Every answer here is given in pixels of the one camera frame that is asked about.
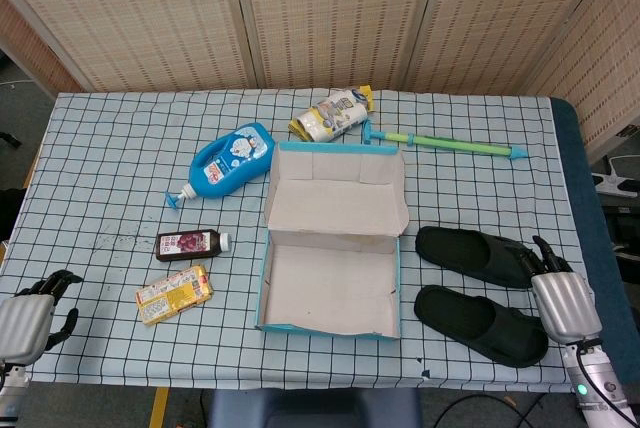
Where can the rolled white yellow bag pack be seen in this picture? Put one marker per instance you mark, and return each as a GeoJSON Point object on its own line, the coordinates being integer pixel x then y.
{"type": "Point", "coordinates": [330, 115]}

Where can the dark juice bottle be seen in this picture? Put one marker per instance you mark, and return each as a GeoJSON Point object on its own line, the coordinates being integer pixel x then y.
{"type": "Point", "coordinates": [185, 245]}

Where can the green blue water pump toy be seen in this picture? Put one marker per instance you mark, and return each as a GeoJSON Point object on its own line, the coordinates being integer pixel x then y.
{"type": "Point", "coordinates": [450, 144]}

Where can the dark blue table pad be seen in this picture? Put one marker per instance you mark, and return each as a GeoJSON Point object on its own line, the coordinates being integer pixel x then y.
{"type": "Point", "coordinates": [575, 148]}

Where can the blue cardboard shoe box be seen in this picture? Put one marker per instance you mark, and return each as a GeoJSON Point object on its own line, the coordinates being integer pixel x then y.
{"type": "Point", "coordinates": [330, 293]}

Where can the black slipper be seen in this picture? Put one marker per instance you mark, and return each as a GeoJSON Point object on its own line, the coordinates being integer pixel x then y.
{"type": "Point", "coordinates": [450, 313]}
{"type": "Point", "coordinates": [450, 248]}

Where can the woven folding screen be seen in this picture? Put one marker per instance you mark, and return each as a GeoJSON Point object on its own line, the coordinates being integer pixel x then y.
{"type": "Point", "coordinates": [325, 13]}

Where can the blue detergent pump bottle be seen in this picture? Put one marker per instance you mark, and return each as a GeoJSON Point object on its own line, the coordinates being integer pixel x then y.
{"type": "Point", "coordinates": [230, 163]}

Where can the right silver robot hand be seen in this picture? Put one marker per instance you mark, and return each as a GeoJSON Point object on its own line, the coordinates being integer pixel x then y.
{"type": "Point", "coordinates": [565, 303]}

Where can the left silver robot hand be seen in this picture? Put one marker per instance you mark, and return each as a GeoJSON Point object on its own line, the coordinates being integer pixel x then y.
{"type": "Point", "coordinates": [22, 320]}

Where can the dark blue chair seat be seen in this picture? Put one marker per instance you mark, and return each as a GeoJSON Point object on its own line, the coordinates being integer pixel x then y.
{"type": "Point", "coordinates": [310, 410]}

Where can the yellow snack package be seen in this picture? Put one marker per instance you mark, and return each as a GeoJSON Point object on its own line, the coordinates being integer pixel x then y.
{"type": "Point", "coordinates": [175, 295]}

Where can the checkered light blue tablecloth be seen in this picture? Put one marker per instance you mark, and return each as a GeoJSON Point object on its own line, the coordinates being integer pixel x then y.
{"type": "Point", "coordinates": [100, 173]}

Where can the white plastic stand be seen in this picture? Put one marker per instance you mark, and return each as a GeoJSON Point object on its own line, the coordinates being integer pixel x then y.
{"type": "Point", "coordinates": [615, 180]}

